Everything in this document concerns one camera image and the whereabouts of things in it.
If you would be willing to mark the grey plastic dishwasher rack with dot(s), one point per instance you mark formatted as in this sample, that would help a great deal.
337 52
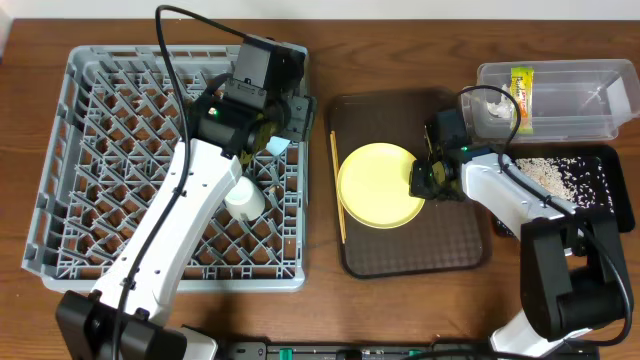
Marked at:
110 147

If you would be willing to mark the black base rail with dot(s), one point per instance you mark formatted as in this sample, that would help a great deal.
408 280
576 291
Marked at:
264 350

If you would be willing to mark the spilled rice food waste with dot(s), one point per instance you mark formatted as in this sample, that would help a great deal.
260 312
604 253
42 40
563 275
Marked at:
580 180

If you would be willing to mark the white cup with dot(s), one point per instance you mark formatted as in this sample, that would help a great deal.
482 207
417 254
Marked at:
245 201

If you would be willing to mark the wooden chopstick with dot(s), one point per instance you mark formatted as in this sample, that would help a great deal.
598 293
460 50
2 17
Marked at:
336 168

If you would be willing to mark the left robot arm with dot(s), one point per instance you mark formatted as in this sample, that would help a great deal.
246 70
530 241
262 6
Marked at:
124 316

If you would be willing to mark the black rectangular tray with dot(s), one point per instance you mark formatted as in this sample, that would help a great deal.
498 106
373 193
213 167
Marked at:
613 170

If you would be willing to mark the green yellow snack wrapper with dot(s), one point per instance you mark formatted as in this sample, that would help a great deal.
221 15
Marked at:
521 89

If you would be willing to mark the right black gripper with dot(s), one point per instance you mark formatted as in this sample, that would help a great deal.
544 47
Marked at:
420 181

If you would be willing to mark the yellow round plate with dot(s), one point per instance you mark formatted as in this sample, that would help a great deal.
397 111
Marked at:
373 186

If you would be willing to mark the dark brown serving tray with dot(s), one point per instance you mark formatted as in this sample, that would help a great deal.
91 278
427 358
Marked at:
445 235

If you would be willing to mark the clear plastic bin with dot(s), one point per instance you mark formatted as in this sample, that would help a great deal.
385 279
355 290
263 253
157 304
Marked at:
572 101

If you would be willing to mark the white tissue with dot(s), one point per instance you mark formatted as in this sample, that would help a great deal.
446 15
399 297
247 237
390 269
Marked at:
504 109

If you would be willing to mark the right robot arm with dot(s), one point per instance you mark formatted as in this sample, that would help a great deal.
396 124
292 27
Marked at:
574 284

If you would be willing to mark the light blue bowl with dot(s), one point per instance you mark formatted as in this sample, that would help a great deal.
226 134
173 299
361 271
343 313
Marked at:
277 145

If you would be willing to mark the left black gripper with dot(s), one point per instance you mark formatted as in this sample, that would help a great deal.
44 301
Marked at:
301 118

